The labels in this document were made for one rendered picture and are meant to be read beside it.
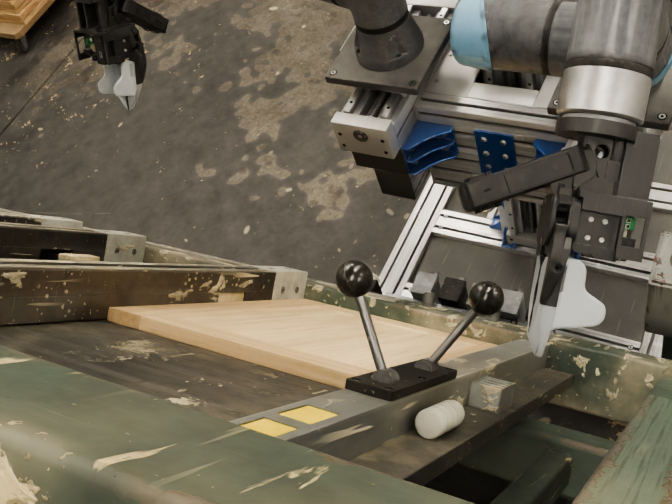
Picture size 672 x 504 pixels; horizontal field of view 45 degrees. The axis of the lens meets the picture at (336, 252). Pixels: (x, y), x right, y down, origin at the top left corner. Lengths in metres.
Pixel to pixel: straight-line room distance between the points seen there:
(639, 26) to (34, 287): 0.73
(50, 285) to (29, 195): 2.63
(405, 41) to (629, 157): 1.06
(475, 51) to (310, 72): 2.65
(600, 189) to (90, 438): 0.52
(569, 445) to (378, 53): 0.95
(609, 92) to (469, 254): 1.74
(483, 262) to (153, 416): 2.08
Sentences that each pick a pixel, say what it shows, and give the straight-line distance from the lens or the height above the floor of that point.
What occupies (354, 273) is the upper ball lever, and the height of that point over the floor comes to 1.55.
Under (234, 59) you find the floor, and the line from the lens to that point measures 3.74.
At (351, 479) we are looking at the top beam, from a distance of 0.34.
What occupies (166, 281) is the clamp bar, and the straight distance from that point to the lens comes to 1.23.
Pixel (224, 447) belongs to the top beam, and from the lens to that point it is 0.35.
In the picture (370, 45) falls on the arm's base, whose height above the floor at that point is 1.10.
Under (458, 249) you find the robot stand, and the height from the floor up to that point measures 0.21.
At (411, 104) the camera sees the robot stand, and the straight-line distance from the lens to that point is 1.80.
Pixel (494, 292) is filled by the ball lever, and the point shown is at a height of 1.45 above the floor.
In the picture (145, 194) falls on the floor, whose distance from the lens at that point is 3.34.
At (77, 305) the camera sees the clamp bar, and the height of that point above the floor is 1.41.
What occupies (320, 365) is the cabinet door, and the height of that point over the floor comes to 1.35.
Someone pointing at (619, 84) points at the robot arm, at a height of 1.67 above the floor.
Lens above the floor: 2.17
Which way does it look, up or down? 51 degrees down
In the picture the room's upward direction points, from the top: 24 degrees counter-clockwise
